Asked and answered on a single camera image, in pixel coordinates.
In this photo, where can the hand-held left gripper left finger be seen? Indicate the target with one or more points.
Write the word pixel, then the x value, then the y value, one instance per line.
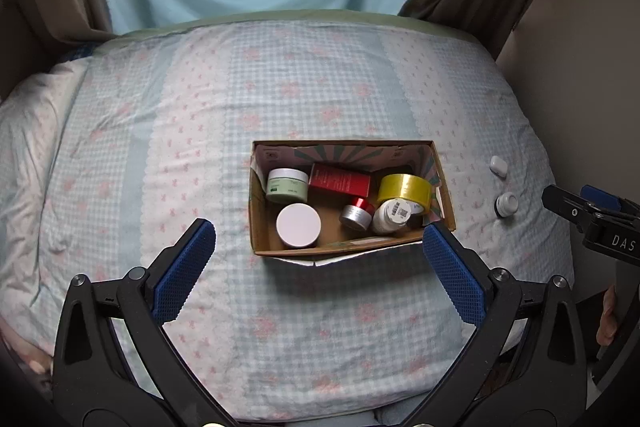
pixel 185 272

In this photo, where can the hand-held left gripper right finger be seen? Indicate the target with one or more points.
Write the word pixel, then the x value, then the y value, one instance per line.
pixel 452 277

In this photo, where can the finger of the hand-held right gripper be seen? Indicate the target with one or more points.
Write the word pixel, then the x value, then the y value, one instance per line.
pixel 602 199
pixel 570 209

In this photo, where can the white bottle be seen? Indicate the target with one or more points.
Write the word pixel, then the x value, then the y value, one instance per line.
pixel 395 214

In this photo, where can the yellow tape roll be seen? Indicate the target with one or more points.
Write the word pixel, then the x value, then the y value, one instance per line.
pixel 402 189

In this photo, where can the cardboard box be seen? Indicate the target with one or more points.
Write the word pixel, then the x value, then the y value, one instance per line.
pixel 350 252

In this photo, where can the silver jar with red lid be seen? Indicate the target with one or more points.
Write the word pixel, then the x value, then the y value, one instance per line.
pixel 356 214

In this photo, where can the white jar with pale lid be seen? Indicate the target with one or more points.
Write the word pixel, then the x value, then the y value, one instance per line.
pixel 298 223

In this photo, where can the green jar with white lid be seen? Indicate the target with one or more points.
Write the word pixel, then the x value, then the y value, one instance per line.
pixel 287 184

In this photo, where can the red carton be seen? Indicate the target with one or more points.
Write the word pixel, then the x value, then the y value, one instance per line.
pixel 340 179

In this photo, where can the person's right hand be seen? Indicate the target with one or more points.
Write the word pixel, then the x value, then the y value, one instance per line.
pixel 607 317

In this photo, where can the small white jar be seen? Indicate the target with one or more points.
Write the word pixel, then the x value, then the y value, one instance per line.
pixel 506 204

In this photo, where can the white earbuds case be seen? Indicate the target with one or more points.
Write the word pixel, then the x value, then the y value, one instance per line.
pixel 499 167

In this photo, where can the pink cloth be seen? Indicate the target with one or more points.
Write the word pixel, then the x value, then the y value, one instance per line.
pixel 25 352

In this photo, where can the light blue pillow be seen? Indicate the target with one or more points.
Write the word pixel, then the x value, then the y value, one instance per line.
pixel 35 147

